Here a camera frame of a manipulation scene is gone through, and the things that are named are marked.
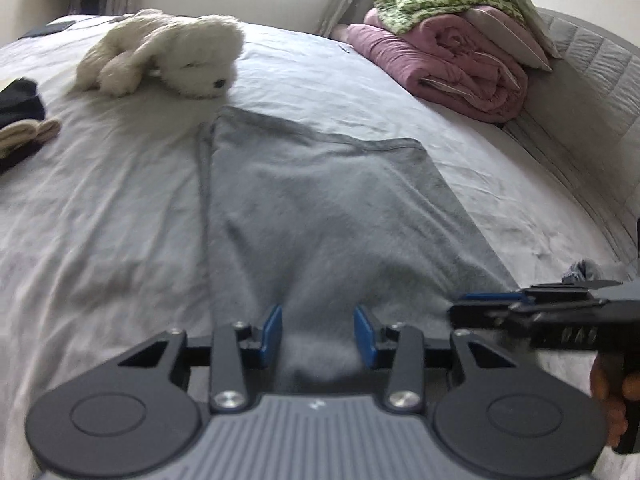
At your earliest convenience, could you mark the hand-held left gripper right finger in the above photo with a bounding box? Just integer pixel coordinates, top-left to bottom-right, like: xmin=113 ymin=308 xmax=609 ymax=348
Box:
xmin=353 ymin=306 xmax=516 ymax=413

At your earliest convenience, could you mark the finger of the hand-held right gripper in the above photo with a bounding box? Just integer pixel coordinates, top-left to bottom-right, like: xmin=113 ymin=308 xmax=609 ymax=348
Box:
xmin=448 ymin=304 xmax=511 ymax=333
xmin=460 ymin=289 xmax=536 ymax=306

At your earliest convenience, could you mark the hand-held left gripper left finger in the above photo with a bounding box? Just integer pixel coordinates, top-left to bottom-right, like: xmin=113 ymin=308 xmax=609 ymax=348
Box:
xmin=119 ymin=305 xmax=284 ymax=413

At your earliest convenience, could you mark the grey shirt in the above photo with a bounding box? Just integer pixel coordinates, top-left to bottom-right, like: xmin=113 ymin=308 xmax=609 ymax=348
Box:
xmin=195 ymin=106 xmax=516 ymax=396

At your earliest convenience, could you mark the person's right hand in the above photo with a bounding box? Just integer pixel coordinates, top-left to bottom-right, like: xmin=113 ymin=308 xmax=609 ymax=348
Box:
xmin=591 ymin=357 xmax=628 ymax=448

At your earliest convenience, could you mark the small grey cloth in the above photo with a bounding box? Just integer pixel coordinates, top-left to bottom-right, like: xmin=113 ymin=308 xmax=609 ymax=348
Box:
xmin=560 ymin=258 xmax=621 ymax=286

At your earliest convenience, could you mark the bed with grey sheet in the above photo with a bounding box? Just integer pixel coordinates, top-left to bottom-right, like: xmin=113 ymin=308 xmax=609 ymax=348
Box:
xmin=0 ymin=12 xmax=640 ymax=480

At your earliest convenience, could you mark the grey quilted headboard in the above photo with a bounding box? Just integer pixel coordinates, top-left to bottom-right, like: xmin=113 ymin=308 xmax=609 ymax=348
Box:
xmin=502 ymin=7 xmax=640 ymax=266

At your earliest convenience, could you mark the folded pink quilt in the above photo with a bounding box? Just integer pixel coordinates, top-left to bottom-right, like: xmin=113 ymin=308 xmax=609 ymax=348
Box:
xmin=346 ymin=4 xmax=530 ymax=125

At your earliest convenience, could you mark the pale pink pillow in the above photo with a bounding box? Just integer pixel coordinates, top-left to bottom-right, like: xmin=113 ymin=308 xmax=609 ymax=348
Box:
xmin=467 ymin=7 xmax=553 ymax=72

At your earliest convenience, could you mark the white plush dog toy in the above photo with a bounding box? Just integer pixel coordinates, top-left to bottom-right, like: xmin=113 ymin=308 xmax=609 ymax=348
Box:
xmin=75 ymin=8 xmax=246 ymax=100

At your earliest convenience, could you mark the white pillow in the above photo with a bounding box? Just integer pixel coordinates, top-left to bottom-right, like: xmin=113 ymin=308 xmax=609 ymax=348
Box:
xmin=480 ymin=0 xmax=563 ymax=58

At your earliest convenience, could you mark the black garment under beige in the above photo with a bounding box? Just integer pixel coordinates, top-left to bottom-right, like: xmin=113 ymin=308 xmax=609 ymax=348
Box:
xmin=0 ymin=137 xmax=46 ymax=176

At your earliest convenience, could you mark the folded black garment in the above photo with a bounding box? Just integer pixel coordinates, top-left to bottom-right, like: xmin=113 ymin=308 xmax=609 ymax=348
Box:
xmin=0 ymin=78 xmax=47 ymax=131

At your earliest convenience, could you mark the dark tablet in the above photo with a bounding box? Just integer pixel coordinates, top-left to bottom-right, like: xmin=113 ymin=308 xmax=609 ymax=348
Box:
xmin=17 ymin=20 xmax=76 ymax=40

